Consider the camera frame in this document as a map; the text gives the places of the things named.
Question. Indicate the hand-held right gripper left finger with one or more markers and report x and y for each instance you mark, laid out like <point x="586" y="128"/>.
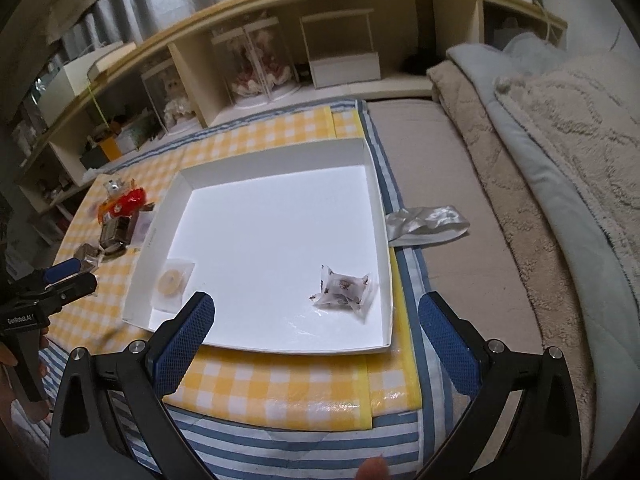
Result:
<point x="185" y="340"/>

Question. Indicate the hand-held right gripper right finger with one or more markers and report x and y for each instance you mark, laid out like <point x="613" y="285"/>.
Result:
<point x="445" y="350"/>

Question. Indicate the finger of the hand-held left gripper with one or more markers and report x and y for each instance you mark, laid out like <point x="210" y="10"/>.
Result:
<point x="75" y="287"/>
<point x="62" y="269"/>

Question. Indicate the silver tray snack packet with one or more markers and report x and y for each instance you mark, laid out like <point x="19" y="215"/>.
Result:
<point x="117" y="232"/>

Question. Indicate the orange snack packet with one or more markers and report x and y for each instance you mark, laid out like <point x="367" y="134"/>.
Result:
<point x="106" y="208"/>

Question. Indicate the red snack packet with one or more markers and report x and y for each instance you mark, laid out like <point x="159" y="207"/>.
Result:
<point x="127" y="200"/>

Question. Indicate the white cardboard box tray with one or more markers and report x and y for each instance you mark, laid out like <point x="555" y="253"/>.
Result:
<point x="260" y="240"/>

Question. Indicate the person's left hand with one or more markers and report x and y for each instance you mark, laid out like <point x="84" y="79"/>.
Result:
<point x="35" y="411"/>

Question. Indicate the person's right hand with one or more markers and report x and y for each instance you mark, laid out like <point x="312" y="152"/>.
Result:
<point x="372" y="469"/>

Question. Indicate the brown gold snack packet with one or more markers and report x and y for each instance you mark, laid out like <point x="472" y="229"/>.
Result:
<point x="86" y="251"/>

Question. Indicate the clear round cookie packet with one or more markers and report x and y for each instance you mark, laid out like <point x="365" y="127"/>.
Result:
<point x="172" y="282"/>

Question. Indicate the brown and clear packet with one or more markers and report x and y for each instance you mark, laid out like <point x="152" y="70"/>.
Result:
<point x="144" y="227"/>

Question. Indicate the small clear snack packet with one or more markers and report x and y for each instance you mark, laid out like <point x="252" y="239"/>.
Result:
<point x="114" y="185"/>

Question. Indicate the yellow checkered mat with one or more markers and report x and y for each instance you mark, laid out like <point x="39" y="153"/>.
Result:
<point x="275" y="390"/>

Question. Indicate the clear printed candy packet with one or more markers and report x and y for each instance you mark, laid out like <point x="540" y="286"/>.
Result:
<point x="345" y="290"/>

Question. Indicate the silver foil wrapper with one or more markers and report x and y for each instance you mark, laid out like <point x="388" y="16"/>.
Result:
<point x="425" y="222"/>

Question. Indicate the orange small box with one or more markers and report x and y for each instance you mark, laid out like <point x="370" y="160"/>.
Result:
<point x="110" y="147"/>

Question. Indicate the green white carton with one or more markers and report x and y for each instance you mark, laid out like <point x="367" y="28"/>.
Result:
<point x="134" y="137"/>

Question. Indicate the blue striped cloth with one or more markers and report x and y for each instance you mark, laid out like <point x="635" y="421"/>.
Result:
<point x="300" y="450"/>

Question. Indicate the grey-beige mattress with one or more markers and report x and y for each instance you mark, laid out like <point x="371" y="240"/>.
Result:
<point x="465" y="185"/>

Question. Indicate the white storage box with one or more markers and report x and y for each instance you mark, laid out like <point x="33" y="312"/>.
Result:
<point x="65" y="80"/>

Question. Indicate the light blue blanket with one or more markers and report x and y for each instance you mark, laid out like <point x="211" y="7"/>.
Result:
<point x="540" y="170"/>

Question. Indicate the white-dress doll display case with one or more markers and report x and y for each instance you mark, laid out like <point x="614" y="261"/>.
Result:
<point x="172" y="95"/>

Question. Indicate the beige fleece blanket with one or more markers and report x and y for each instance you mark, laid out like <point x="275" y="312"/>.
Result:
<point x="480" y="125"/>

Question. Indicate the cream textured blanket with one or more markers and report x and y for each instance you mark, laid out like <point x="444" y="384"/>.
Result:
<point x="590" y="125"/>

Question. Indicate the pink-dress doll display case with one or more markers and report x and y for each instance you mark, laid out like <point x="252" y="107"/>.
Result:
<point x="255" y="67"/>

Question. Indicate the wooden shelf unit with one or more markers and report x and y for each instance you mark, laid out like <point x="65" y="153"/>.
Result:
<point x="200" y="15"/>

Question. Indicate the white drawer box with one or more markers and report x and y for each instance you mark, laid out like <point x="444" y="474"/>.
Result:
<point x="345" y="67"/>

